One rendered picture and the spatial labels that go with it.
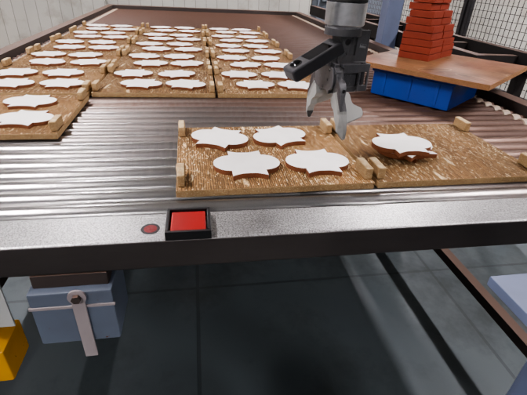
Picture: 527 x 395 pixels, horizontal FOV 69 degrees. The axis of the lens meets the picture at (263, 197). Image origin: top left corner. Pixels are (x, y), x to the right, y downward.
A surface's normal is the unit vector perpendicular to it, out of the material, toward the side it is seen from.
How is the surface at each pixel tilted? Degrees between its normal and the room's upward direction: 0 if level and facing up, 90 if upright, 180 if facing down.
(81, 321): 90
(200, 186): 0
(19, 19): 90
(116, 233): 0
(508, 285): 0
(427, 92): 90
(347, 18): 90
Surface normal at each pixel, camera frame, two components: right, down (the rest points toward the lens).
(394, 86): -0.68, 0.34
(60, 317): 0.16, 0.50
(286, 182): 0.05, -0.87
